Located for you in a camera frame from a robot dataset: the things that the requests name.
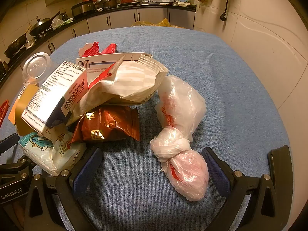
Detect red snack packet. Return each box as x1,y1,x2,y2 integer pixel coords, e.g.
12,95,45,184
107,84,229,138
100,43,118,55

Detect black kitchen countertop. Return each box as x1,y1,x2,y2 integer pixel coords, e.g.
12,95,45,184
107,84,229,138
0,2,197,87

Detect black steel rice cooker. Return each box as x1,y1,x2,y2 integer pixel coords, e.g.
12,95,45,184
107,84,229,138
71,0,94,18

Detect brown cardboard box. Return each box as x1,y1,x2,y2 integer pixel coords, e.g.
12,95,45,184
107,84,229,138
8,84,44,136

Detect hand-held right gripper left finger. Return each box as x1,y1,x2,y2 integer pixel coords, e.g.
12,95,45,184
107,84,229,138
23,147,104,231

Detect red plastic basket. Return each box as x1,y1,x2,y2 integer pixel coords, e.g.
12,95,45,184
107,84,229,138
0,100,10,127

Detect brown snack packet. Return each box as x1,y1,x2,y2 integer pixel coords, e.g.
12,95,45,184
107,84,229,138
72,105,141,145

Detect black power cable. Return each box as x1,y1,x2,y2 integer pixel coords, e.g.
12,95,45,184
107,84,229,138
220,0,237,21

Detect bag of green vegetables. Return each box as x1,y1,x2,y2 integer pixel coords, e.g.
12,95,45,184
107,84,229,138
51,17,73,29

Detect torn red wrapper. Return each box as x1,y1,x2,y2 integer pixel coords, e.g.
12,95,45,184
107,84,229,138
78,41,101,58

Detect grey base cabinets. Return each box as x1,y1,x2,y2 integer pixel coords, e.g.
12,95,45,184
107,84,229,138
0,7,196,97

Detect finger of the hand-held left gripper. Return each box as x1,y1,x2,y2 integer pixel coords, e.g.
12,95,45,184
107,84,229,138
0,135,20,152

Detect clear plastic lid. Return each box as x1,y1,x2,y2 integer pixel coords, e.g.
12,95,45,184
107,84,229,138
22,52,52,87

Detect white knotted plastic bag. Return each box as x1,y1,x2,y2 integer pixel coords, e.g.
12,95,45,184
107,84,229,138
150,74,210,202

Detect long white box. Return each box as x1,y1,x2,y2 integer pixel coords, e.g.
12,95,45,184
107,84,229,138
76,52,154,85

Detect blue-printed tissue pack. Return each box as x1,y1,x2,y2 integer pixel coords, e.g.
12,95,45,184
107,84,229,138
19,132,56,171

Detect dark frying pan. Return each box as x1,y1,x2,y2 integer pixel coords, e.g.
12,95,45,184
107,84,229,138
3,25,32,59

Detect white cartoon tissue packet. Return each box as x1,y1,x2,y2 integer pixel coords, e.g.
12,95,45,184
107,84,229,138
47,123,87,177

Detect wok with lid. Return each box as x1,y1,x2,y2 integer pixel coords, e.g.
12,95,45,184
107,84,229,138
29,11,61,36

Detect yellow plastic bag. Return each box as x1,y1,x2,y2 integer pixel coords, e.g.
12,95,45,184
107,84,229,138
131,18,187,29

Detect grey cooking pot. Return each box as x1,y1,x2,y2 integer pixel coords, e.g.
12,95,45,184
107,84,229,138
96,0,118,11

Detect striped white paper bag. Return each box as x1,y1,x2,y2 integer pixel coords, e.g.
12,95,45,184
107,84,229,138
72,54,169,127

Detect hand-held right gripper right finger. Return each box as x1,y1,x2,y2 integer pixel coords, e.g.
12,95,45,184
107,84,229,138
202,147,287,231

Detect blue tablecloth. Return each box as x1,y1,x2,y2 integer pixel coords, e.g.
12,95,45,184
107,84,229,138
0,25,292,231

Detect white barcode medicine box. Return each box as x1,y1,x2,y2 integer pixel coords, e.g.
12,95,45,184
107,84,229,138
21,61,88,142

